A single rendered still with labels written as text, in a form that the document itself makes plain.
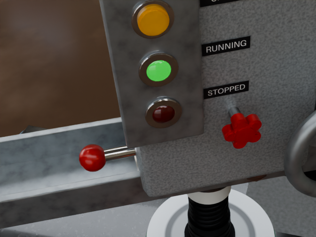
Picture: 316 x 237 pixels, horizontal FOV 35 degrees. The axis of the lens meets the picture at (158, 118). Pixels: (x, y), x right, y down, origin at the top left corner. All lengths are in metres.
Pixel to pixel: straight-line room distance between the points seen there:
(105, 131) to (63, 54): 2.25
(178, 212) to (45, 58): 2.17
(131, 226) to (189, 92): 0.52
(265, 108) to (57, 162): 0.33
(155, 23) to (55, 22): 2.88
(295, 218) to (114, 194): 0.42
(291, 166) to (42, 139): 0.35
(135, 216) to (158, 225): 0.10
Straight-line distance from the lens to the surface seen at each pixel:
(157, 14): 0.41
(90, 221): 0.98
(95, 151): 0.57
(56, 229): 0.98
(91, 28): 3.15
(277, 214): 0.96
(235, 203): 0.90
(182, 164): 0.56
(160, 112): 0.47
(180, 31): 0.43
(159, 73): 0.44
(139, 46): 0.43
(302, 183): 0.55
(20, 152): 0.74
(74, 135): 0.72
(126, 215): 0.97
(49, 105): 2.59
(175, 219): 0.88
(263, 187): 1.00
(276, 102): 0.54
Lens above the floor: 1.56
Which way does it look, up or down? 41 degrees down
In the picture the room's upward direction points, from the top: 7 degrees counter-clockwise
